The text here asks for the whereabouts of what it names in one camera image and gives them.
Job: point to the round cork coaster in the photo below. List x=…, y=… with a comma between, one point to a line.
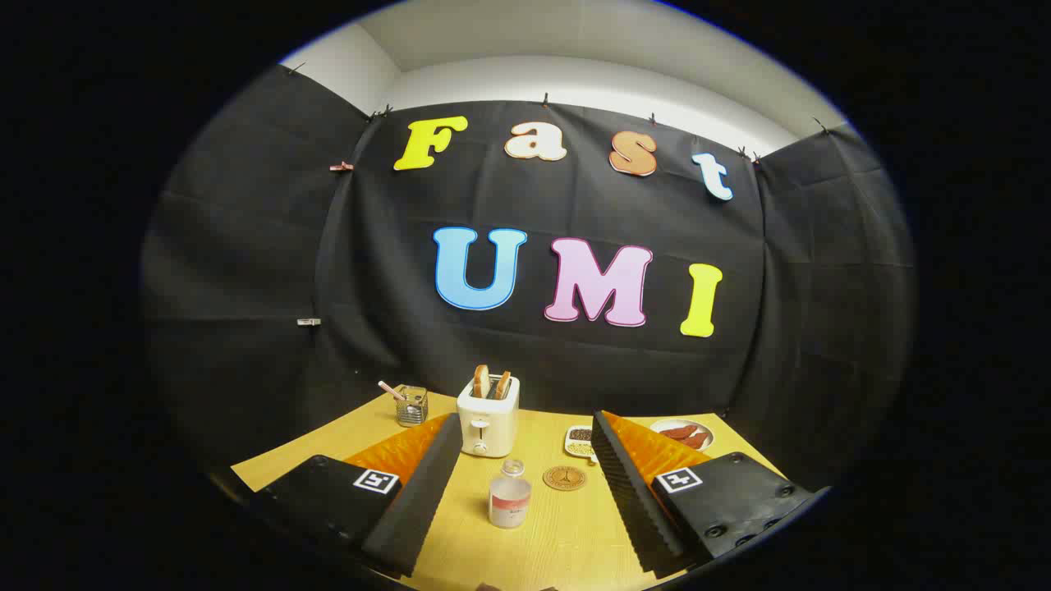
x=564, y=478

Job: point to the white divided dish with seeds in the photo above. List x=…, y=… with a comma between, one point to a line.
x=579, y=442

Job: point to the white round plate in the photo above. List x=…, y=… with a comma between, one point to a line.
x=704, y=428

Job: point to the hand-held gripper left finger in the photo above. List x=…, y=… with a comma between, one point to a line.
x=419, y=501

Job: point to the white toaster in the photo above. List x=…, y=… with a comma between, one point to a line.
x=488, y=427

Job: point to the clear juice bottle pink label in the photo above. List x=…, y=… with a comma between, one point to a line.
x=509, y=502

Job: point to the toast slice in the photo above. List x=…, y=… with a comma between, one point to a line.
x=502, y=385
x=481, y=382

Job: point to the red sausage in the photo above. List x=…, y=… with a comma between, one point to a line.
x=696, y=441
x=677, y=432

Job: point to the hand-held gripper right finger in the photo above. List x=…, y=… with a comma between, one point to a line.
x=628, y=501

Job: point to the wooden table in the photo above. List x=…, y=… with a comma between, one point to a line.
x=558, y=538

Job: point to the black backdrop cloth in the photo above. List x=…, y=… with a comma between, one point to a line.
x=369, y=287

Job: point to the pink straw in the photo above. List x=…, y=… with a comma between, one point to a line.
x=390, y=390

